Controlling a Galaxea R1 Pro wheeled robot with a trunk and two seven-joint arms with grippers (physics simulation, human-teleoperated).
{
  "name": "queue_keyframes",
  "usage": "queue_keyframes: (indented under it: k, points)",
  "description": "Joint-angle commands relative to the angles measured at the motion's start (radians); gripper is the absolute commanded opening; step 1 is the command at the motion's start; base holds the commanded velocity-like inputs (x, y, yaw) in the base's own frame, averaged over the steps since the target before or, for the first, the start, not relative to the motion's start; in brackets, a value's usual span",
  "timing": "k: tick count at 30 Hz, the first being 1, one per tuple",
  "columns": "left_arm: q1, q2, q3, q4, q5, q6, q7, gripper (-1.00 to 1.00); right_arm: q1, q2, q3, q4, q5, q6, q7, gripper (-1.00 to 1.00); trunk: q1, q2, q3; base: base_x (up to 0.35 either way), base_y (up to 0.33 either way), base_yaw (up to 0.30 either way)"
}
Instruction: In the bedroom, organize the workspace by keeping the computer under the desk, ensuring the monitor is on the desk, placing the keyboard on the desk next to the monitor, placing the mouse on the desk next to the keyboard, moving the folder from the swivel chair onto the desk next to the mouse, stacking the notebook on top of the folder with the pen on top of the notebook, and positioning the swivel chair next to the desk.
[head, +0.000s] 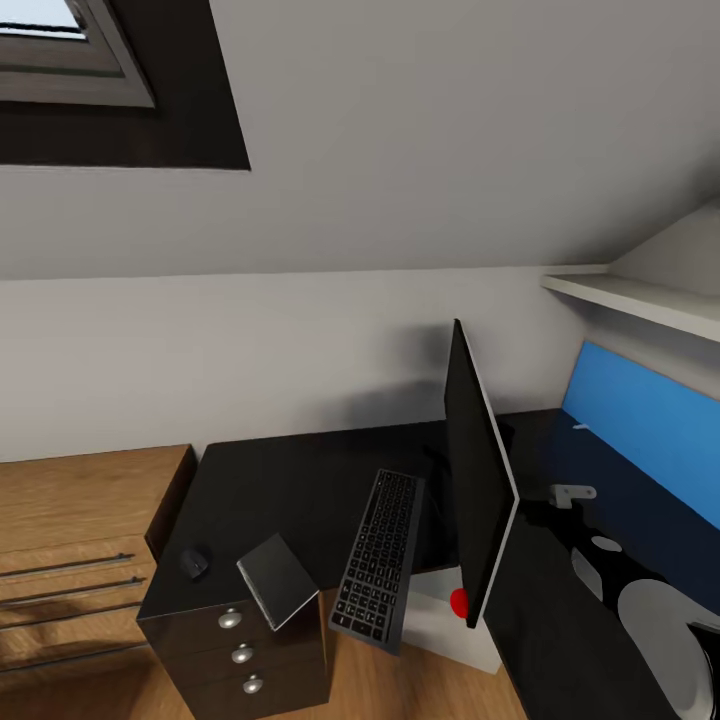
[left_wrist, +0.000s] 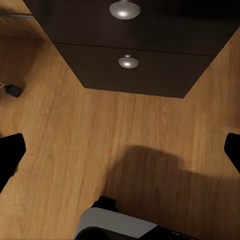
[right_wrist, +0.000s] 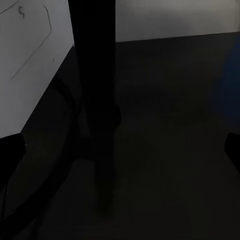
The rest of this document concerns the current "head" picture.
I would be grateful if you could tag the mouse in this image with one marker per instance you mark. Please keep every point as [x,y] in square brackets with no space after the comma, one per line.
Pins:
[193,562]

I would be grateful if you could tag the fixed window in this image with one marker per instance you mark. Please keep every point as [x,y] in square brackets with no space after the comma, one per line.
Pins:
[115,83]

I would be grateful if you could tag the notebook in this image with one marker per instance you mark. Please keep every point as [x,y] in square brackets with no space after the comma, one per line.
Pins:
[279,582]

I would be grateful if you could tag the monitor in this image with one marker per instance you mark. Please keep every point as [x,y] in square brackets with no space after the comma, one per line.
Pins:
[485,494]

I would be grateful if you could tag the bookcase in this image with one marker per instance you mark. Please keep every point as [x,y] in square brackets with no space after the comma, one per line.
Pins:
[693,312]

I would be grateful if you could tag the keyboard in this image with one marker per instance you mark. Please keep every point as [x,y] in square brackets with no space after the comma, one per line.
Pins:
[371,601]

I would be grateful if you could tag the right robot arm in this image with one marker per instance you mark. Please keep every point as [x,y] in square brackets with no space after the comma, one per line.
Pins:
[679,639]

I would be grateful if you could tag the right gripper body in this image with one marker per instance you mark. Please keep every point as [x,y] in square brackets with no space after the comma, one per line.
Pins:
[541,513]

